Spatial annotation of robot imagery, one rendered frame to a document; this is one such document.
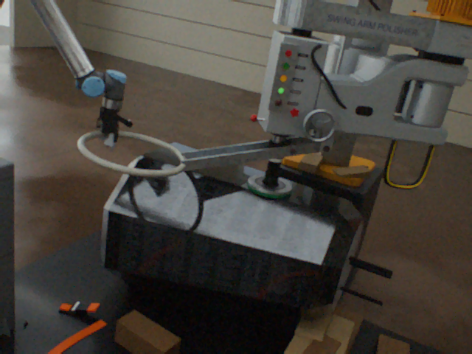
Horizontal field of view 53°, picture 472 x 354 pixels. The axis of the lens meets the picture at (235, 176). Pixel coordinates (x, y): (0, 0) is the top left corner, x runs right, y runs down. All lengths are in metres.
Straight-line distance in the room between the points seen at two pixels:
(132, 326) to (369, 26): 1.69
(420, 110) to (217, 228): 1.07
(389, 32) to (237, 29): 6.99
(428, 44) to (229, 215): 1.14
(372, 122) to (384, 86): 0.17
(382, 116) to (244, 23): 6.89
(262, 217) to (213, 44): 7.25
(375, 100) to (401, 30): 0.30
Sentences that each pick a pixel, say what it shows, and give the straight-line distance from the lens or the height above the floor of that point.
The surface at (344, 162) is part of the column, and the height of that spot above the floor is 0.80.
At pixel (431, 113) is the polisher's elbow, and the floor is 1.29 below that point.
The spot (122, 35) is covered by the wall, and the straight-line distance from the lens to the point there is 10.41.
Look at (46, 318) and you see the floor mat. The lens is 2.62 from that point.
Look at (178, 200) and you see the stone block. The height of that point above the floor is 0.68.
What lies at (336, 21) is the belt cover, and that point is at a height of 1.61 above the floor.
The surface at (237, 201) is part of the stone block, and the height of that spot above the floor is 0.75.
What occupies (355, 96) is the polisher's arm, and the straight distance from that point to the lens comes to 2.16.
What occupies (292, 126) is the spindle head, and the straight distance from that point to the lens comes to 2.10.
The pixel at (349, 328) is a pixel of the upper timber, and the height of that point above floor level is 0.21.
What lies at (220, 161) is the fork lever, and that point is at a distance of 2.15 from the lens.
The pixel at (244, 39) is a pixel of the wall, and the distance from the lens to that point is 8.95.
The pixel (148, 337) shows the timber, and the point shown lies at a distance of 2.33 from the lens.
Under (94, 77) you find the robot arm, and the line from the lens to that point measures 2.10.
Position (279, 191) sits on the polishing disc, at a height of 0.83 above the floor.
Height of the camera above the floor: 1.65
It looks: 21 degrees down
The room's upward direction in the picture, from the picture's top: 10 degrees clockwise
